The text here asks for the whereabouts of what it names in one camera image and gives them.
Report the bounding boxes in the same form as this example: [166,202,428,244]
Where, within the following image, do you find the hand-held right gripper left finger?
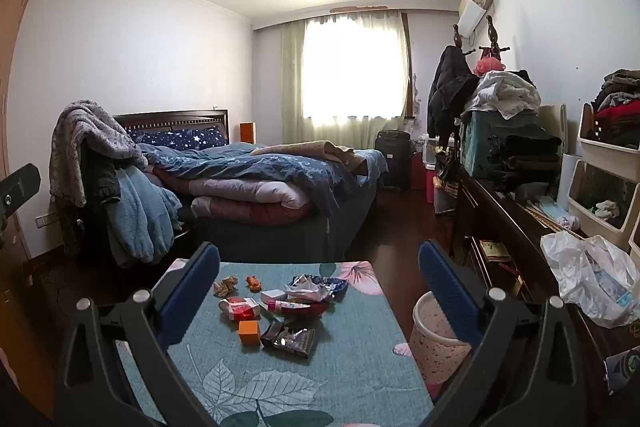
[54,241,222,427]

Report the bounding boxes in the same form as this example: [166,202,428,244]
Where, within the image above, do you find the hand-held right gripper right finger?
[417,239,588,427]

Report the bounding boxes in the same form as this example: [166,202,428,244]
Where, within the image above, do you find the brown paper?
[212,276,239,298]

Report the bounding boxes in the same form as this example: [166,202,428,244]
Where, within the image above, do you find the red and white box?
[219,297,261,322]

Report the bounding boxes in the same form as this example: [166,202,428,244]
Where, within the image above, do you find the pink speckled wastebasket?
[411,291,474,386]

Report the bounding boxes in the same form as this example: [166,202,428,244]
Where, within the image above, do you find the orange box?
[238,320,261,347]

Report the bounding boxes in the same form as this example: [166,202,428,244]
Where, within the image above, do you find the red packet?
[267,299,334,319]

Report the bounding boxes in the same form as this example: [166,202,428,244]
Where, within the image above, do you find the dark foil wrapper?
[260,321,317,359]

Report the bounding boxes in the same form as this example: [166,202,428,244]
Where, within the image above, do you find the blue snack bag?
[287,274,350,304]

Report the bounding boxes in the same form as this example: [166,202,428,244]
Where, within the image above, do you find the yellow book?
[479,239,512,264]

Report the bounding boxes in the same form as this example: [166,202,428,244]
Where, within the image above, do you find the dark jacket on chair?
[80,147,124,220]

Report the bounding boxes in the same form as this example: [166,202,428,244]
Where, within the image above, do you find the light blue fleece blanket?
[107,167,184,269]

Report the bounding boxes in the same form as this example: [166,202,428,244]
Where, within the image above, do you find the grey knitted blanket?
[48,100,149,208]

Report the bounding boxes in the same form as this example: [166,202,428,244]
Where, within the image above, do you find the dark wooden dresser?
[450,167,640,408]

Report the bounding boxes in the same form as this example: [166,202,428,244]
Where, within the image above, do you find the dark wooden bed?
[112,109,388,264]

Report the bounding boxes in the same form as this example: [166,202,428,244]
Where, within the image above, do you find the pink folded quilt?
[150,174,312,228]

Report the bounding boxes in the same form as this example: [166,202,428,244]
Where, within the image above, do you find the red plastic container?
[411,152,439,204]

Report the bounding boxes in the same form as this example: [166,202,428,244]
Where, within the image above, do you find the white plastic bag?
[540,231,640,329]

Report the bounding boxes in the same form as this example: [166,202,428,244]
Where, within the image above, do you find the white plastic container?
[415,134,442,171]

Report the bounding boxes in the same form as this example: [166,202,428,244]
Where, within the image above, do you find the black suitcase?
[374,130,412,190]

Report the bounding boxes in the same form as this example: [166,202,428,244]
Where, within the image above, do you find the teal storage box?
[460,109,541,178]

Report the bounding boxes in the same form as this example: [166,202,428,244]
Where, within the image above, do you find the teal floral tablecloth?
[117,259,436,427]

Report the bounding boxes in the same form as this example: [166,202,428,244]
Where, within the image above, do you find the blue patterned duvet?
[137,142,389,216]

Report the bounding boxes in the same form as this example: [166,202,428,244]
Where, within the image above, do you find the navy star print pillow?
[127,126,227,150]

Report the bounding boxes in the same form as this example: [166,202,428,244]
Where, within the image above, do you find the dark folded clothes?
[487,134,564,194]

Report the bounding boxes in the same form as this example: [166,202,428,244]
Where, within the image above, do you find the tan blanket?
[250,140,369,178]

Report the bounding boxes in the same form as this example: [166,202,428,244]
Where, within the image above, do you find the black jacket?
[426,46,479,144]

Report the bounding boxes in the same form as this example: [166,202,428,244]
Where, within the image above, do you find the pile of white clothes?
[465,71,542,120]

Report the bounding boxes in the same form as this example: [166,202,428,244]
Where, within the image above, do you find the cream storage bin rack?
[567,102,640,260]

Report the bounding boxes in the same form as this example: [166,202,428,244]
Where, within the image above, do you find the pink hat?
[474,57,506,76]

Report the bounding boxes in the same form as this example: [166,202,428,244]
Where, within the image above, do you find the pale green curtain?
[280,9,414,146]

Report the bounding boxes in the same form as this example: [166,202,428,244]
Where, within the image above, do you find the pile of folded clothes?
[587,69,640,144]

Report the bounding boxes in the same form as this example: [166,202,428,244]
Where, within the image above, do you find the wooden coat rack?
[452,14,509,58]

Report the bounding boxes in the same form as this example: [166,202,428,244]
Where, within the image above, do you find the white air conditioner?
[457,0,494,38]

